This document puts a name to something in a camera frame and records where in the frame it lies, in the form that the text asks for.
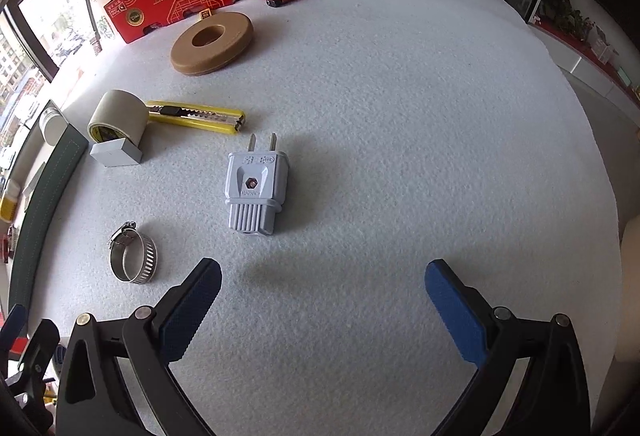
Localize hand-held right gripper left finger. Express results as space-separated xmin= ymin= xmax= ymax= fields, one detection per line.
xmin=55 ymin=257 xmax=223 ymax=436

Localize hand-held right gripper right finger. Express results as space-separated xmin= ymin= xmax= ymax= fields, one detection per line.
xmin=424 ymin=259 xmax=592 ymax=436

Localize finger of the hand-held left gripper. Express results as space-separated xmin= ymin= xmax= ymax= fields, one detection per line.
xmin=0 ymin=303 xmax=29 ymax=353
xmin=7 ymin=319 xmax=62 ymax=394

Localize metal hose clamp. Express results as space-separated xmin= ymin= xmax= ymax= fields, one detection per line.
xmin=108 ymin=220 xmax=159 ymax=285

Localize white bottle yellow label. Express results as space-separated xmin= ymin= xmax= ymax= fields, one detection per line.
xmin=0 ymin=181 xmax=22 ymax=222

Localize white electrical plug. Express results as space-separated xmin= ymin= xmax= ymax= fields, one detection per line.
xmin=225 ymin=132 xmax=291 ymax=237

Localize small white rectangular box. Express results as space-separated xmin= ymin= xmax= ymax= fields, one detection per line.
xmin=90 ymin=139 xmax=144 ymax=167

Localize white plastic jar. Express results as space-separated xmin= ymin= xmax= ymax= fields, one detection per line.
xmin=39 ymin=106 xmax=68 ymax=146

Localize beige tape roll yellow core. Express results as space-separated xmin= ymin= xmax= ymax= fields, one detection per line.
xmin=87 ymin=90 xmax=151 ymax=152

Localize brown ring disc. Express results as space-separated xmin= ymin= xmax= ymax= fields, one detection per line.
xmin=170 ymin=11 xmax=254 ymax=78

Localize yellow utility knife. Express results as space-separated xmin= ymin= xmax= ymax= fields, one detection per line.
xmin=145 ymin=100 xmax=247 ymax=135

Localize low white red cabinet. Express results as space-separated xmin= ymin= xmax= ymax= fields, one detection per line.
xmin=525 ymin=16 xmax=640 ymax=107

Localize large glass window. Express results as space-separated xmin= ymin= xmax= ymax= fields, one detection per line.
xmin=0 ymin=0 xmax=101 ymax=152

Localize green potted plants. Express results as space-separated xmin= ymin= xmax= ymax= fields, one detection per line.
xmin=537 ymin=0 xmax=598 ymax=42

